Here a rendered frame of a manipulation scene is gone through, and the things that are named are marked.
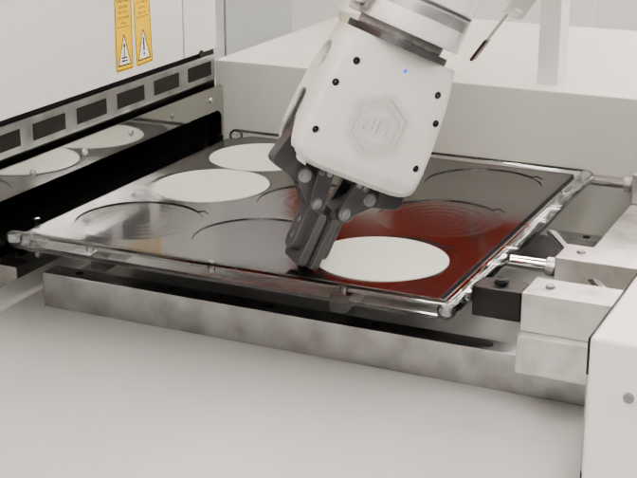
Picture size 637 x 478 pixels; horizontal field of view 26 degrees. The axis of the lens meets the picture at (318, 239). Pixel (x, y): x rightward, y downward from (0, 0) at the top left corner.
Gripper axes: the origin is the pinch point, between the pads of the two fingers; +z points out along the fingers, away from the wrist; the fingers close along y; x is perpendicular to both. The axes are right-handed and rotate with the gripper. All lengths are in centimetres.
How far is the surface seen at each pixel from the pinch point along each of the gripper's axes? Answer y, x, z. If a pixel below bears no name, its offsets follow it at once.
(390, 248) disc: 7.2, 1.9, -0.9
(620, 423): 5.8, -32.5, -1.9
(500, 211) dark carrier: 18.2, 7.9, -6.0
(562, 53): 26.4, 23.1, -20.2
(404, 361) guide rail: 9.5, -3.2, 5.8
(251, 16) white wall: 108, 355, -2
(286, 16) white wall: 127, 374, -6
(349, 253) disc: 4.1, 1.5, 0.5
